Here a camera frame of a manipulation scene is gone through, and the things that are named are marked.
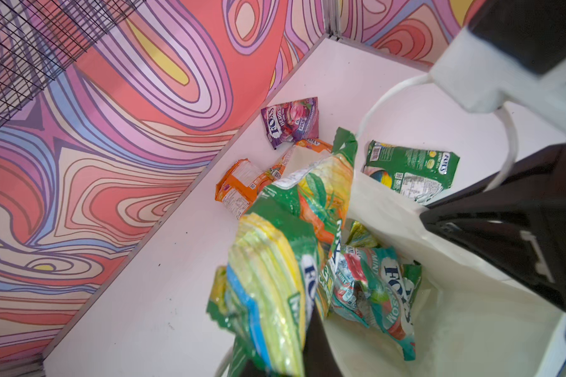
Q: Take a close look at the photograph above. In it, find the yellow-green Fox's bag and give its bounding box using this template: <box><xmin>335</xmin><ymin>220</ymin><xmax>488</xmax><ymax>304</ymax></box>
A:
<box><xmin>347</xmin><ymin>221</ymin><xmax>381</xmax><ymax>248</ymax></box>
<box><xmin>207</xmin><ymin>128</ymin><xmax>358</xmax><ymax>376</ymax></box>

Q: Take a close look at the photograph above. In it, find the orange Fox's bag large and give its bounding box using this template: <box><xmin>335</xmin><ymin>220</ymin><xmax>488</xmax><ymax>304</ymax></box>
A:
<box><xmin>267</xmin><ymin>139</ymin><xmax>333</xmax><ymax>181</ymax></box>

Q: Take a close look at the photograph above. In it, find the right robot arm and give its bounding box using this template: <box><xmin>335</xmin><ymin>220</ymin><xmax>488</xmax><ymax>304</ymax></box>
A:
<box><xmin>421</xmin><ymin>1</ymin><xmax>566</xmax><ymax>313</ymax></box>

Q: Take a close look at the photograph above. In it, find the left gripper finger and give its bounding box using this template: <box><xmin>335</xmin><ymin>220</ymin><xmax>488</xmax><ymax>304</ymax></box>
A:
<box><xmin>303</xmin><ymin>310</ymin><xmax>343</xmax><ymax>377</ymax></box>

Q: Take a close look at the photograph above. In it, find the orange Fox's bag small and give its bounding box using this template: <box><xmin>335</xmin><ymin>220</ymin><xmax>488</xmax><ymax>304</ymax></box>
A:
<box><xmin>215</xmin><ymin>159</ymin><xmax>273</xmax><ymax>219</ymax></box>

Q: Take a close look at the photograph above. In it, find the white paper bag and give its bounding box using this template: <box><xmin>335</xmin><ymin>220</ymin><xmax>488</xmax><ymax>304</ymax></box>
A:
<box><xmin>282</xmin><ymin>72</ymin><xmax>566</xmax><ymax>377</ymax></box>

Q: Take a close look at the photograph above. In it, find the black wire basket back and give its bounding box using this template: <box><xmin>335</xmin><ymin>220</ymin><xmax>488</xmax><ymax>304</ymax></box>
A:
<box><xmin>0</xmin><ymin>0</ymin><xmax>141</xmax><ymax>128</ymax></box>

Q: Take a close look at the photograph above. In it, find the green Fox's spring tea bag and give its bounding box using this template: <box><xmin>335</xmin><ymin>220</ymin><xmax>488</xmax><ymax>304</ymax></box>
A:
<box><xmin>363</xmin><ymin>141</ymin><xmax>460</xmax><ymax>204</ymax></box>

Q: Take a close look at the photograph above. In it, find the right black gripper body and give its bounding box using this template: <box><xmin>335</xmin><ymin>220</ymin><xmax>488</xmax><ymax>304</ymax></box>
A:
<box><xmin>420</xmin><ymin>143</ymin><xmax>566</xmax><ymax>313</ymax></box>

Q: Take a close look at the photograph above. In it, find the purple Fox's berries bag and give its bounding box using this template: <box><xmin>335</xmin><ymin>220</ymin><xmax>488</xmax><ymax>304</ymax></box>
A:
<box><xmin>260</xmin><ymin>97</ymin><xmax>319</xmax><ymax>149</ymax></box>

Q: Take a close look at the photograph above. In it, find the teal Fox's candy bag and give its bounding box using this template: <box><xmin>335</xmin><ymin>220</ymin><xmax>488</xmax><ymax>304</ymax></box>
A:
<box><xmin>331</xmin><ymin>244</ymin><xmax>417</xmax><ymax>361</ymax></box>

